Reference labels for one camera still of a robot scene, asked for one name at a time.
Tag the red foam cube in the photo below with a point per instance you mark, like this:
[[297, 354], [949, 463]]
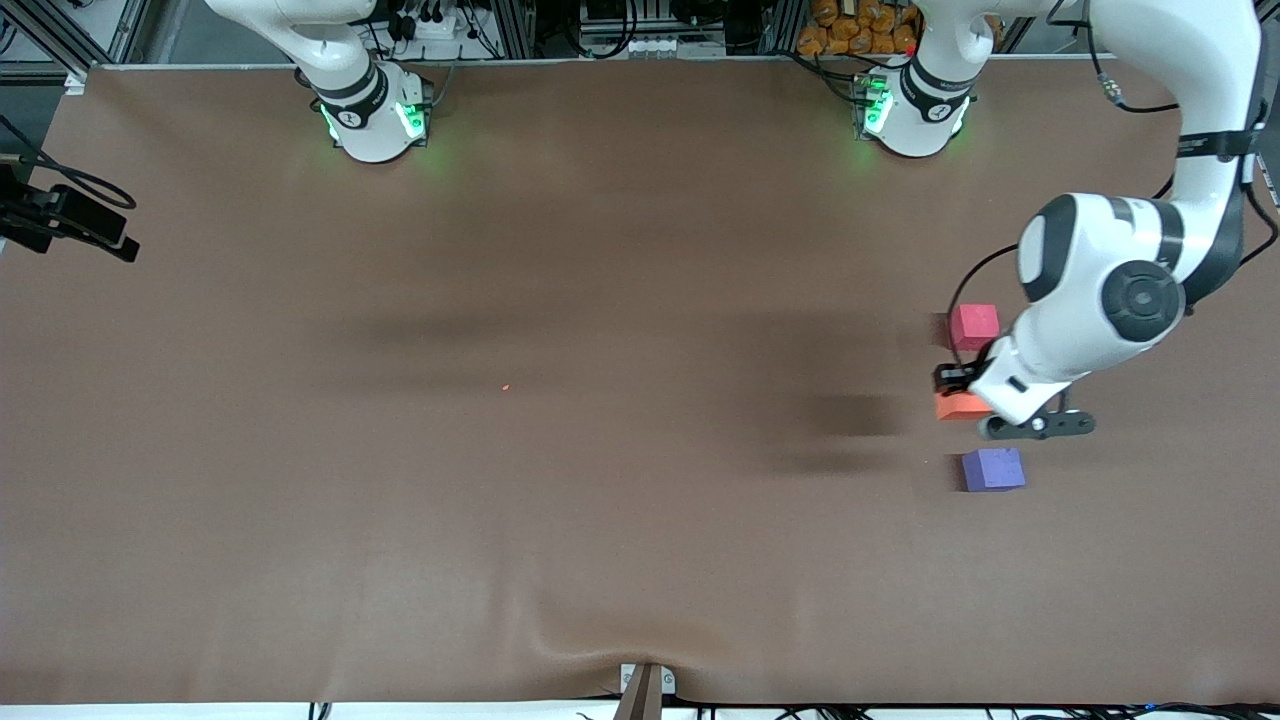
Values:
[[975, 325]]

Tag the orange foam cube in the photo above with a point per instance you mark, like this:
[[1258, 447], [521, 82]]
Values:
[[955, 407]]

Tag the brown table mat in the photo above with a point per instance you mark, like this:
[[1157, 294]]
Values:
[[640, 550]]

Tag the pile of orange objects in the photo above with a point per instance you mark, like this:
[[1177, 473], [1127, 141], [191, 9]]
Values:
[[850, 30]]

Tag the power strip with black plugs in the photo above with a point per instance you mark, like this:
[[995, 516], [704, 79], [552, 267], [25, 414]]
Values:
[[440, 18]]

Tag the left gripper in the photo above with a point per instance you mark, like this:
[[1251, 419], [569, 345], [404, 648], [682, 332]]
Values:
[[967, 374]]

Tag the white power strip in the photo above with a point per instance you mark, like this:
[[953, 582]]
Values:
[[630, 46]]

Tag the purple-blue foam cube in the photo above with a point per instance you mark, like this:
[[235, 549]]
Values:
[[995, 470]]

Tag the grey metal bracket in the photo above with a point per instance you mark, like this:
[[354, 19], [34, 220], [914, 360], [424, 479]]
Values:
[[668, 680]]

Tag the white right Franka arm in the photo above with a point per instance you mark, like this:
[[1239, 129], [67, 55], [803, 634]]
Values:
[[350, 90]]

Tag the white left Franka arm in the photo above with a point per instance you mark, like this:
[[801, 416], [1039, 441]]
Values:
[[1140, 290]]

